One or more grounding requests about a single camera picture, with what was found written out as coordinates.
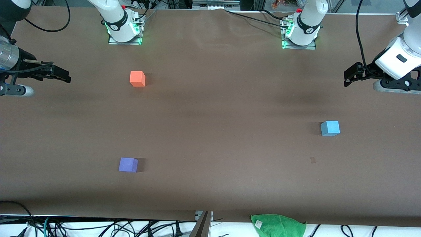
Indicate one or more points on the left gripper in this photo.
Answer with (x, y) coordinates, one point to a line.
(370, 70)

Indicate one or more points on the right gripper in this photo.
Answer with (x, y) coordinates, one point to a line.
(24, 65)

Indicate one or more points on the blue foam block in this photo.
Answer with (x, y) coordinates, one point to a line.
(330, 128)

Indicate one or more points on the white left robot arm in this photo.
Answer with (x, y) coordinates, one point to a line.
(310, 19)

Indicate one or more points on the orange foam block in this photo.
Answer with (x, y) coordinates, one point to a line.
(137, 79)

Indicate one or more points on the purple foam block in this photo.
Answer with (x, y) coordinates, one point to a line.
(128, 164)

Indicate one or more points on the aluminium corner profile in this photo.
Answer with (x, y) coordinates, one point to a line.
(403, 18)

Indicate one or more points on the brown table cover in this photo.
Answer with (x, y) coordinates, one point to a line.
(230, 164)

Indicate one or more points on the green cloth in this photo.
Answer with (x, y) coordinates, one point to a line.
(279, 226)

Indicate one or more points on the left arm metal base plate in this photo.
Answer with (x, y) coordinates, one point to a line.
(299, 47)

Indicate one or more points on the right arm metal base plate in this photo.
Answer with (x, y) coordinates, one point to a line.
(125, 42)

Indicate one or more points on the aluminium frame rail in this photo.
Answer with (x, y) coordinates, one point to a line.
(215, 4)

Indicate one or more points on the grey metal camera post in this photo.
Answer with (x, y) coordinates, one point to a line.
(202, 227)

